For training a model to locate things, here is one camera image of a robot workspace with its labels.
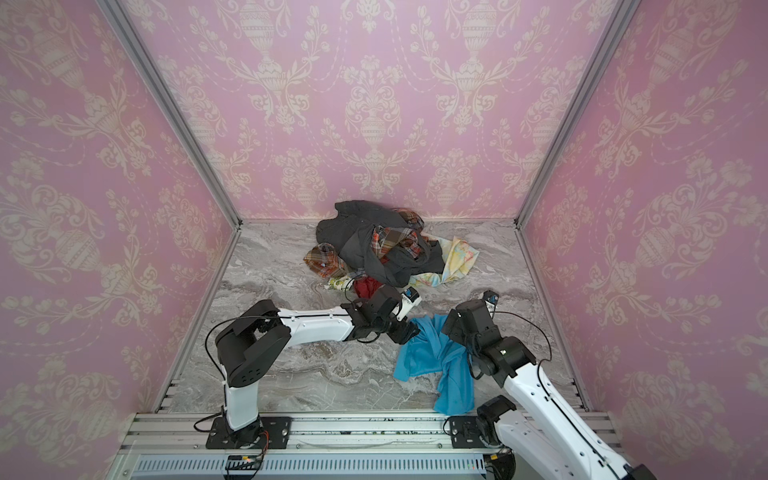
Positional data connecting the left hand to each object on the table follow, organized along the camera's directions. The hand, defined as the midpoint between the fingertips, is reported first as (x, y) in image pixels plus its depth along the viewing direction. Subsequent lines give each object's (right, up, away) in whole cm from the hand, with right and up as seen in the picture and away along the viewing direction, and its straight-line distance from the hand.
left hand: (414, 327), depth 88 cm
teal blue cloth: (+4, -3, -9) cm, 10 cm away
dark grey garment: (-22, +31, +24) cm, 45 cm away
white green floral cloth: (-22, +12, +9) cm, 27 cm away
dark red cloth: (-15, +11, +8) cm, 20 cm away
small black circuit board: (-43, -29, -15) cm, 54 cm away
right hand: (+12, +3, -8) cm, 15 cm away
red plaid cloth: (-30, +19, +16) cm, 39 cm away
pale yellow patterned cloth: (+17, +21, +17) cm, 32 cm away
